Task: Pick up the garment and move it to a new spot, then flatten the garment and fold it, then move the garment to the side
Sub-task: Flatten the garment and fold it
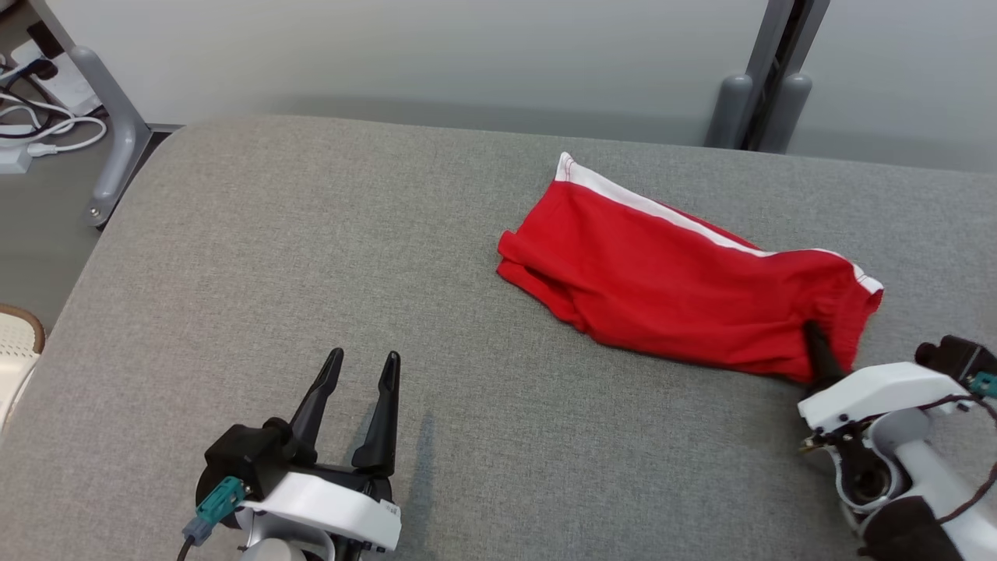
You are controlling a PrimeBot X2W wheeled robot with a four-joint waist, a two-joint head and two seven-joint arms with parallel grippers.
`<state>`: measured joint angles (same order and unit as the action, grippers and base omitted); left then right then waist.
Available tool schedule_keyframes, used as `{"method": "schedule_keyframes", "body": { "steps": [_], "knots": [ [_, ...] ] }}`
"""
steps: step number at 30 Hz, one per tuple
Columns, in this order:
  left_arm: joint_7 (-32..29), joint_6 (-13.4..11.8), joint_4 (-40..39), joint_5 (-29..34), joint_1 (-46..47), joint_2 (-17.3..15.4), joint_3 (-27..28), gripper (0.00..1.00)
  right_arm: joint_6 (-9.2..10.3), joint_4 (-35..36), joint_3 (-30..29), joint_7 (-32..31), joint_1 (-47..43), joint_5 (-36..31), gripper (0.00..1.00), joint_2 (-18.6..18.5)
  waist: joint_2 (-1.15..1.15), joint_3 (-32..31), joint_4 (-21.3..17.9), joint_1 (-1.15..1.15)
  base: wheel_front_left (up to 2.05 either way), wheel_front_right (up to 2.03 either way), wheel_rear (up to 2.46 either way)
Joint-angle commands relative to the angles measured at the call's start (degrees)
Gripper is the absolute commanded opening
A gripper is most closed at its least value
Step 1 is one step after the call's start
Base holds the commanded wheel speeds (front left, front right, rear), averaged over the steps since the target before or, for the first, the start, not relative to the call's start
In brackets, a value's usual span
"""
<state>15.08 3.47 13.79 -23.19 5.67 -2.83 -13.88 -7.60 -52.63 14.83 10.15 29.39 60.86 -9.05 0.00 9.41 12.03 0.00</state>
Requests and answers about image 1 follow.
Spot white basket brown rim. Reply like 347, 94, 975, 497
0, 304, 48, 429

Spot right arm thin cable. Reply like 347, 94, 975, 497
918, 392, 997, 524

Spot black power cables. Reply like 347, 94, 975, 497
0, 58, 79, 141

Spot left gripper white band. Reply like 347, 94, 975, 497
248, 348, 403, 552

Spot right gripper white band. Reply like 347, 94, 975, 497
798, 319, 971, 435

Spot grey metal support leg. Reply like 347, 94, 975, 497
27, 0, 153, 228

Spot white power strip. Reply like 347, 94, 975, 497
12, 39, 104, 116

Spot red shorts white trim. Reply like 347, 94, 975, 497
496, 152, 885, 385

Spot grey partition post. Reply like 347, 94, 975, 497
705, 0, 831, 154

